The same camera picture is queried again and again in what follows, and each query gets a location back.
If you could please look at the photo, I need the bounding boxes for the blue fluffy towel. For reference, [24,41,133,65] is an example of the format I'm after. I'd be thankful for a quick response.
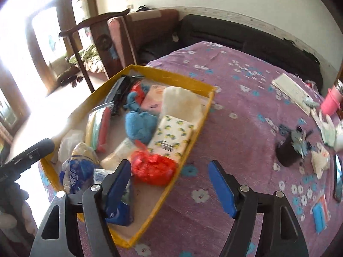
[124,84,159,144]

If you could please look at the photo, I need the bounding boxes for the black phone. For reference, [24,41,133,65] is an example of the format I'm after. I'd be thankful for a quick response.
[333,154,343,202]

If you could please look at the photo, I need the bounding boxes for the black comb packet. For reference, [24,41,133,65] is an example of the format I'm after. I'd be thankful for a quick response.
[110,75,140,116]

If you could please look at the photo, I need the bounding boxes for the white fluffy towel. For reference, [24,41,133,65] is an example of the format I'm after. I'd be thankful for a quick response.
[160,86,203,129]

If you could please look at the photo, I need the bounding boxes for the wooden glass door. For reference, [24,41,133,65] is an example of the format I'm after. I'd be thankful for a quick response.
[0,0,100,140]

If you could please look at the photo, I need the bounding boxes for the white paper sheets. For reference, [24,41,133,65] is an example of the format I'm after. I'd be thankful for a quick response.
[271,73,322,115]

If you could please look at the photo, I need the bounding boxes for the small white plush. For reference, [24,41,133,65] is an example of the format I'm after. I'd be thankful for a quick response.
[311,147,331,179]

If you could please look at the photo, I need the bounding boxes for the dark wooden chair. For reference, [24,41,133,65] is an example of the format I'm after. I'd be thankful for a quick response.
[59,9,131,94]

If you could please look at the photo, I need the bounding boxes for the blue white tissue bag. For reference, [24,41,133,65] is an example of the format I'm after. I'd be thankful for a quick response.
[60,143,101,195]

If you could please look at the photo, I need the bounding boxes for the blue orange packet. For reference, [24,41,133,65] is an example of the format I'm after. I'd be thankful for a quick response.
[311,195,331,234]

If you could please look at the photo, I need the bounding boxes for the black bed headboard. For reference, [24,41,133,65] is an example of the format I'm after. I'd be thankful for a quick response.
[178,14,322,94]

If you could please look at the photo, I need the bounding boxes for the yellow shallow tray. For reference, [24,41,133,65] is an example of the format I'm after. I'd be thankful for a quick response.
[40,65,216,248]

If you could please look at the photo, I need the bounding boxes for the multicoloured cloth pack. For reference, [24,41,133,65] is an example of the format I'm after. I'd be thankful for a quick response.
[85,107,112,154]

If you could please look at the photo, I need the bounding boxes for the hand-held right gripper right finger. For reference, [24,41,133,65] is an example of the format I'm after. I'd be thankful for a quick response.
[208,160,310,257]

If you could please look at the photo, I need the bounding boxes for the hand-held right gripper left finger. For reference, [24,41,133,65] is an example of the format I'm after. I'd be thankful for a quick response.
[29,159,132,257]

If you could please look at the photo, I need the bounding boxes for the pink cup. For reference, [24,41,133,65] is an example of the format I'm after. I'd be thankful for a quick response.
[320,79,343,116]

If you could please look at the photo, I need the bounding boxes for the lemon print tissue pack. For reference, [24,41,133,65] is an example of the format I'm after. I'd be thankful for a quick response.
[147,115,195,164]

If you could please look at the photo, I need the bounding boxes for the white green packet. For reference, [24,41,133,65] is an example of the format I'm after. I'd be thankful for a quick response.
[313,112,338,145]

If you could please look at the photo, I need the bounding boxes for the black cup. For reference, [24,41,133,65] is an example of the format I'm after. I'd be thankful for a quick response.
[276,131,313,167]

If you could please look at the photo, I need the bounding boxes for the red plastic bag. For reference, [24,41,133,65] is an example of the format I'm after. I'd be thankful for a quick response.
[130,140,179,187]

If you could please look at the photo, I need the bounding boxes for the white soft packet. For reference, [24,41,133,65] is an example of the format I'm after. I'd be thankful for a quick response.
[100,139,138,171]

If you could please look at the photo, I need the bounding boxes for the purple floral blanket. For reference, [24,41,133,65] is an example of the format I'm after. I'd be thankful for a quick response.
[38,41,343,257]

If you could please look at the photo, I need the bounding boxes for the pink packet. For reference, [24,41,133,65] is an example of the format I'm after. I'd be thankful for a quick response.
[141,85,167,115]

